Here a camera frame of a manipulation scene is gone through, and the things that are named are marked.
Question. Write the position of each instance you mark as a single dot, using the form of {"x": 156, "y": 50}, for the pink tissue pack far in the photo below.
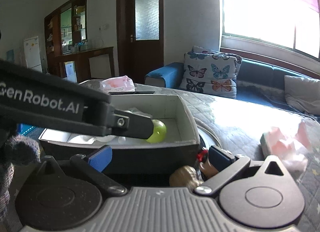
{"x": 117, "y": 84}

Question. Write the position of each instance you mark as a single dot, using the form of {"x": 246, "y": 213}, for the grey cushion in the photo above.
{"x": 302, "y": 93}

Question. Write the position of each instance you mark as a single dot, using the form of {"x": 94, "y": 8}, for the pink tissue pack near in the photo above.
{"x": 291, "y": 150}

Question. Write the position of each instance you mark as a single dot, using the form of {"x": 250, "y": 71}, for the pink tissue pack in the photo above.
{"x": 291, "y": 150}
{"x": 117, "y": 84}

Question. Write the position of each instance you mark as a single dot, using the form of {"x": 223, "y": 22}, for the butterfly print pillow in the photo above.
{"x": 211, "y": 72}

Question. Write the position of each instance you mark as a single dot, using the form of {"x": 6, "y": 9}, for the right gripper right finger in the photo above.
{"x": 230, "y": 168}

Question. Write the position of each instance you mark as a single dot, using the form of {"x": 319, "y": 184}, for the blue sofa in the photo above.
{"x": 257, "y": 82}

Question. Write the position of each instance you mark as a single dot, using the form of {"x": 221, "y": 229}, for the white open storage box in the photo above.
{"x": 134, "y": 155}

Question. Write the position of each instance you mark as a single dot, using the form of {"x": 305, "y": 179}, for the white refrigerator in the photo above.
{"x": 32, "y": 53}

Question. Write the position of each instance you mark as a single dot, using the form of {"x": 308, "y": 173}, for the dark wooden cabinet shelf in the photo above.
{"x": 68, "y": 51}

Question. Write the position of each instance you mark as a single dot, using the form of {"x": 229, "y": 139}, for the peanut shaped toy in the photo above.
{"x": 185, "y": 176}

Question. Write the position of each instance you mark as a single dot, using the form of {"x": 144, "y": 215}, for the black flat remote bar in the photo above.
{"x": 131, "y": 92}

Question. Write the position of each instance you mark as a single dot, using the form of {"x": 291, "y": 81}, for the green round toy figure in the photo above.
{"x": 159, "y": 132}

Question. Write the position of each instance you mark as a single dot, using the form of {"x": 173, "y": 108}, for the gloved forearm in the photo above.
{"x": 15, "y": 150}

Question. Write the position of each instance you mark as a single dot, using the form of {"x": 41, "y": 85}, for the dark wooden door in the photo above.
{"x": 140, "y": 37}

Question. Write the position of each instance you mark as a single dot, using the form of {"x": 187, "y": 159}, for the grey quilted mat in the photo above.
{"x": 239, "y": 126}

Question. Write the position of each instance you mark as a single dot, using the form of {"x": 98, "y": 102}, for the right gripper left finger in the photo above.
{"x": 91, "y": 169}

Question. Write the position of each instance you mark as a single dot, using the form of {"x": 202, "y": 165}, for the window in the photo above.
{"x": 290, "y": 24}

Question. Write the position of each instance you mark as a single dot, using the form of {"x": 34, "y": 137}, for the brown haired doll figure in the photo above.
{"x": 206, "y": 169}

